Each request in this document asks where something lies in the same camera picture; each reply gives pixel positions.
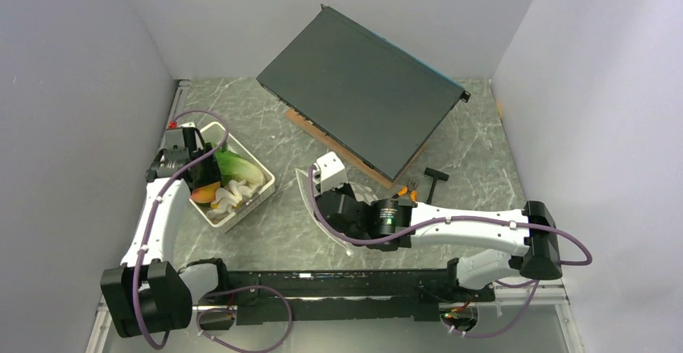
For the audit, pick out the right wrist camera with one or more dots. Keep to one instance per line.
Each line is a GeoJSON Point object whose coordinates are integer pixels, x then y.
{"type": "Point", "coordinates": [328, 173]}

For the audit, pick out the dark rack server box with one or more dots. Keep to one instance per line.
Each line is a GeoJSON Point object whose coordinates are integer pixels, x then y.
{"type": "Point", "coordinates": [368, 95]}

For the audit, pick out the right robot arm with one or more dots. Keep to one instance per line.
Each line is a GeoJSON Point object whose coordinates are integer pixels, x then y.
{"type": "Point", "coordinates": [520, 242]}

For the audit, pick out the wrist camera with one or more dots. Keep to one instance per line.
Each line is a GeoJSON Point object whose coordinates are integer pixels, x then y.
{"type": "Point", "coordinates": [328, 173]}
{"type": "Point", "coordinates": [181, 143]}

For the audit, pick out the wooden board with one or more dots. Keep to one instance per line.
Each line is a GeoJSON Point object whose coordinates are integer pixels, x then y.
{"type": "Point", "coordinates": [320, 134]}

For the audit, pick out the white plastic basket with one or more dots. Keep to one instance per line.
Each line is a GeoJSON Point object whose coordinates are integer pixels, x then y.
{"type": "Point", "coordinates": [225, 222]}

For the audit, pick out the green lettuce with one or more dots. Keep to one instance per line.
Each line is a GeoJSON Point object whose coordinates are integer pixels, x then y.
{"type": "Point", "coordinates": [234, 167]}

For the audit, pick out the white mushrooms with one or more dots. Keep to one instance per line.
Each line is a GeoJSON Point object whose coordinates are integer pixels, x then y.
{"type": "Point", "coordinates": [231, 197]}

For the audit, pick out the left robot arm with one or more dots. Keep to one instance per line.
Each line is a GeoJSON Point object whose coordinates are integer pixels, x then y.
{"type": "Point", "coordinates": [145, 294]}

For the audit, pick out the aluminium side rail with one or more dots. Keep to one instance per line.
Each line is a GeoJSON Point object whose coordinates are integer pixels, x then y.
{"type": "Point", "coordinates": [103, 325]}

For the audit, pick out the black hammer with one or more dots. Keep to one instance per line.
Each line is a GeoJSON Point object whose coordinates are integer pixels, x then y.
{"type": "Point", "coordinates": [436, 176]}

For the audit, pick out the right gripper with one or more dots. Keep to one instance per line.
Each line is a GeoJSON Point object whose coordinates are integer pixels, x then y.
{"type": "Point", "coordinates": [345, 188]}

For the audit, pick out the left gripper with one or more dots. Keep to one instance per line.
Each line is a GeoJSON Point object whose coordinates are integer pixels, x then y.
{"type": "Point", "coordinates": [211, 173]}

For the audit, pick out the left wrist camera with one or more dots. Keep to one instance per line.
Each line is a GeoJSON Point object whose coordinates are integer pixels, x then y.
{"type": "Point", "coordinates": [181, 143]}

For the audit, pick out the orange handled pliers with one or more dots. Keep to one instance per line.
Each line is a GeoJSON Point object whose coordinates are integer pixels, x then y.
{"type": "Point", "coordinates": [409, 190]}

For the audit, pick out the peach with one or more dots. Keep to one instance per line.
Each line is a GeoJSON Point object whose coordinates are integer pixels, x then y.
{"type": "Point", "coordinates": [205, 194]}

